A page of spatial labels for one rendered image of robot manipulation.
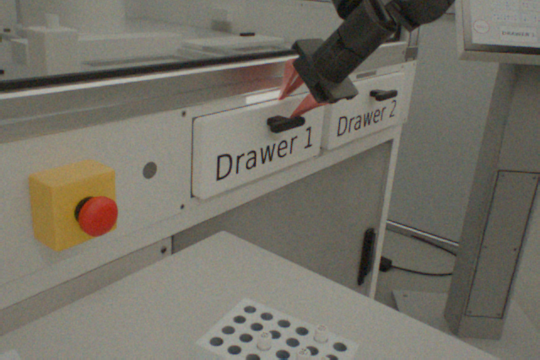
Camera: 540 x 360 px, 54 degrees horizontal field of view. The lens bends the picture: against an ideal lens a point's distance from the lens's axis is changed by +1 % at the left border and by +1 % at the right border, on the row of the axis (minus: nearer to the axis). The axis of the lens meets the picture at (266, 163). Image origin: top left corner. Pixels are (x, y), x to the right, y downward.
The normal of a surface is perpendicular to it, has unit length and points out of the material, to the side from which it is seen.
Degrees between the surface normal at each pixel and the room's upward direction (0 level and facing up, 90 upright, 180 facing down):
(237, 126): 90
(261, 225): 90
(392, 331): 0
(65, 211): 90
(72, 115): 90
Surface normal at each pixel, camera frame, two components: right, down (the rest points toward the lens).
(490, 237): -0.04, 0.34
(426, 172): -0.58, 0.25
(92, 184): 0.78, 0.26
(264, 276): 0.07, -0.94
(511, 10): 0.02, -0.34
